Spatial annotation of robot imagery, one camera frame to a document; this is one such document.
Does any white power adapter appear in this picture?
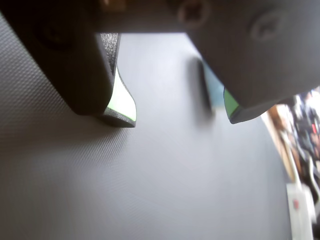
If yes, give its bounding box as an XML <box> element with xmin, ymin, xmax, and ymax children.
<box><xmin>285</xmin><ymin>182</ymin><xmax>316</xmax><ymax>240</ymax></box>

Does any light blue yarn-wrapped block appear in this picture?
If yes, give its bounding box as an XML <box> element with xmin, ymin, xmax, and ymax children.
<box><xmin>196</xmin><ymin>59</ymin><xmax>227</xmax><ymax>115</ymax></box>

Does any large grey table mat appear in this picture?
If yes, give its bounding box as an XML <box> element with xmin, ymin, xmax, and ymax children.
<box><xmin>0</xmin><ymin>12</ymin><xmax>293</xmax><ymax>240</ymax></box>

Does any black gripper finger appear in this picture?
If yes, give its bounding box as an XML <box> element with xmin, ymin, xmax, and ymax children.
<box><xmin>177</xmin><ymin>0</ymin><xmax>320</xmax><ymax>125</ymax></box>
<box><xmin>0</xmin><ymin>0</ymin><xmax>138</xmax><ymax>129</ymax></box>

